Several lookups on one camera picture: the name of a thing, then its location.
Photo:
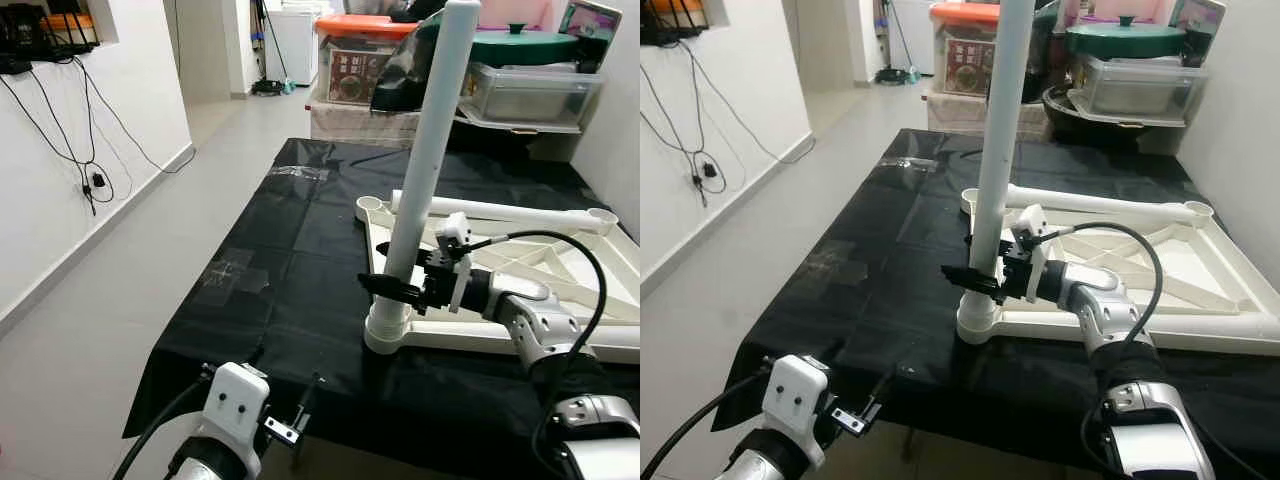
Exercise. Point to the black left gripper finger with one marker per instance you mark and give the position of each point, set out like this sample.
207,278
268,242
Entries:
311,400
882,392

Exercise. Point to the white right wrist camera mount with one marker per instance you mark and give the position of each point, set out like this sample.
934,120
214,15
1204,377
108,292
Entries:
1030,222
452,235

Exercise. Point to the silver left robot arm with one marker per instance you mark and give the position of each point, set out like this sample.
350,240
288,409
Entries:
205,465
770,462

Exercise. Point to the white plastic table leg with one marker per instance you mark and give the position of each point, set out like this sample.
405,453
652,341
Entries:
1110,207
520,213
435,120
1005,120

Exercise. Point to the black cap with yellow print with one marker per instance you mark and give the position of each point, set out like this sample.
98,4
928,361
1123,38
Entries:
415,10

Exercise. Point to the black router with antennas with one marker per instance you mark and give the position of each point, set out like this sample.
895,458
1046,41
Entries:
20,40
670,25

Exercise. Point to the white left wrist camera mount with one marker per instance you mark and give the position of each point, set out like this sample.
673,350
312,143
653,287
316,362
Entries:
797,395
237,400

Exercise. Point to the white plastic children table top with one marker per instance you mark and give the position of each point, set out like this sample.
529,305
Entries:
1210,270
600,270

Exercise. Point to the clear container with green lid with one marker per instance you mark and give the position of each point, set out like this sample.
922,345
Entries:
1135,75
530,80

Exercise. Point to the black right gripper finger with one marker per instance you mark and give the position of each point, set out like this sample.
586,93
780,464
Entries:
390,290
970,242
388,262
972,282

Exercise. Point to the black wok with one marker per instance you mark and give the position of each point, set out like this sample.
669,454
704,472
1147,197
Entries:
1065,115
490,138

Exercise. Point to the clear tape strip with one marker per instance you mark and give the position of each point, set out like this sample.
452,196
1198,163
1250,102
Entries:
908,164
298,172
838,265
235,275

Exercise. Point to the beige table cover cloth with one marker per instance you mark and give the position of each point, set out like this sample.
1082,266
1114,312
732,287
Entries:
970,112
360,125

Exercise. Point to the black tablecloth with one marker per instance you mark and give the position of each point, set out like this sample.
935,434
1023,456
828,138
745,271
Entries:
880,330
300,330

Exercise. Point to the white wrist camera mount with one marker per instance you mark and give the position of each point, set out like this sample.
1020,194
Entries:
452,235
1030,222
797,395
237,400

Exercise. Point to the mop with green head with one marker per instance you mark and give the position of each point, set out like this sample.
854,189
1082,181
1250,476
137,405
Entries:
893,75
268,88

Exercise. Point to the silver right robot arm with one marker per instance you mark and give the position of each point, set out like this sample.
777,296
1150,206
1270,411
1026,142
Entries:
540,320
1100,310

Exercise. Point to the white bucket with orange lid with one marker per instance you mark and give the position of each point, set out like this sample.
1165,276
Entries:
70,25

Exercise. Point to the black bag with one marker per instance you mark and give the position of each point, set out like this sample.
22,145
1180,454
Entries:
1040,60
400,75

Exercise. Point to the white chest appliance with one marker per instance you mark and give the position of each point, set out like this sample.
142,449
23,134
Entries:
915,35
295,45

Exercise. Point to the black power adapter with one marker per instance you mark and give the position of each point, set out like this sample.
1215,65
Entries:
709,170
97,182

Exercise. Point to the clear storage box orange lid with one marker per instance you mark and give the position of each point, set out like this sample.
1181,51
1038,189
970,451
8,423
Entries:
960,50
350,60

